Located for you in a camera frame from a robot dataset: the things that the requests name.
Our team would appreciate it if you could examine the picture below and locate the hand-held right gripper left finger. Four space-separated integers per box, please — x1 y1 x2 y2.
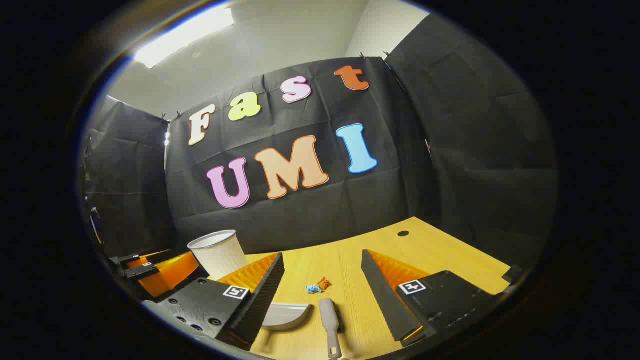
150 252 286 352

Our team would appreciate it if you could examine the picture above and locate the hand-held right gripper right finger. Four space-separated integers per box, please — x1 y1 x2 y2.
360 249 505 348

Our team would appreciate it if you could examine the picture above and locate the grey plastic dustpan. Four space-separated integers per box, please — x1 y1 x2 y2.
252 301 314 347

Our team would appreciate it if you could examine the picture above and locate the white ribbed garbage bin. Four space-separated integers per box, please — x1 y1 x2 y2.
187 229 249 281

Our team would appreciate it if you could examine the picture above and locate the small grey broom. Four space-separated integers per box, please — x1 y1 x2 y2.
318 297 344 360

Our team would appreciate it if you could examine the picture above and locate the wooden desktop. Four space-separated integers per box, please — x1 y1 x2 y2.
206 216 512 360

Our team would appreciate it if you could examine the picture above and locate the ceiling light panel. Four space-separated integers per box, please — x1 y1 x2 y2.
133 5 236 70

